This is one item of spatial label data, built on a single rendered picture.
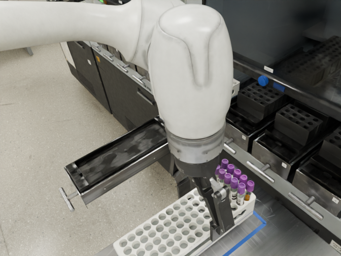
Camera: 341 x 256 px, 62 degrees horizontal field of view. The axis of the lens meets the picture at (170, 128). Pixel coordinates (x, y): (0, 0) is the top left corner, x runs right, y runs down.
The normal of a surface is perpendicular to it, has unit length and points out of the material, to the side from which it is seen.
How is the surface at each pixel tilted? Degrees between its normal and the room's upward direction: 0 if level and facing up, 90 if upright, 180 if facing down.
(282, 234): 0
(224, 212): 74
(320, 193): 90
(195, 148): 90
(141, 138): 0
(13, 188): 0
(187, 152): 90
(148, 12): 35
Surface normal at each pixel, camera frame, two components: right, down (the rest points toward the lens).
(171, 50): -0.48, 0.38
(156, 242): -0.10, -0.73
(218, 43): 0.64, 0.21
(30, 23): 0.78, 0.11
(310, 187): -0.80, 0.46
